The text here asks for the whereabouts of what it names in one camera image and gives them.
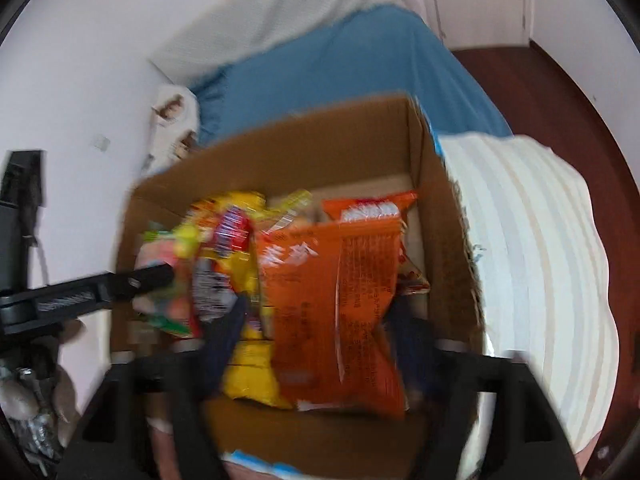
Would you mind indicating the colourful candy packet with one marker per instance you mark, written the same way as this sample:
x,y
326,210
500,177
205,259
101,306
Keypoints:
x,y
165,255

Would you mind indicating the blue bed sheet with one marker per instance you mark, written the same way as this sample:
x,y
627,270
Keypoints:
x,y
360,65

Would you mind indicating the cardboard box with blue print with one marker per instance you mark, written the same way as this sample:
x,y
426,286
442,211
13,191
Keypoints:
x,y
350,150

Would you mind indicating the grey dotted pillow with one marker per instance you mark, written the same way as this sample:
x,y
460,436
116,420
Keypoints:
x,y
280,10

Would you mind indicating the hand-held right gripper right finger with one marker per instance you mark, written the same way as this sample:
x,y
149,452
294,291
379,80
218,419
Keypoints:
x,y
412,345

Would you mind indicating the bear print pillow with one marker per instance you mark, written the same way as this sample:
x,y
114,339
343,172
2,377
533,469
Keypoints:
x,y
172,120

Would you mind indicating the white wall socket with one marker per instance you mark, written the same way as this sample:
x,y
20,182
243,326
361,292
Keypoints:
x,y
101,142

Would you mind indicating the cat print blanket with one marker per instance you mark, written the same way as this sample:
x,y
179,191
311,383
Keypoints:
x,y
540,270

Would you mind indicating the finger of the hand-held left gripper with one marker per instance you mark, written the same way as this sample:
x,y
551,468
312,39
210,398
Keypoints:
x,y
110,285

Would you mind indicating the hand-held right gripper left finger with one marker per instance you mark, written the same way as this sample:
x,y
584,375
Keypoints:
x,y
225,345

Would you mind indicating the orange panda snack packet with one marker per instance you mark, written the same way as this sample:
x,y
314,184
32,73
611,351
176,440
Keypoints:
x,y
367,207

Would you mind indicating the orange cake packet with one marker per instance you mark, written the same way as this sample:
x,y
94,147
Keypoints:
x,y
330,320

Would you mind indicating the large yellow noodle packet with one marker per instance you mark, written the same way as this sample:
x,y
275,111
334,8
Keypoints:
x,y
250,370

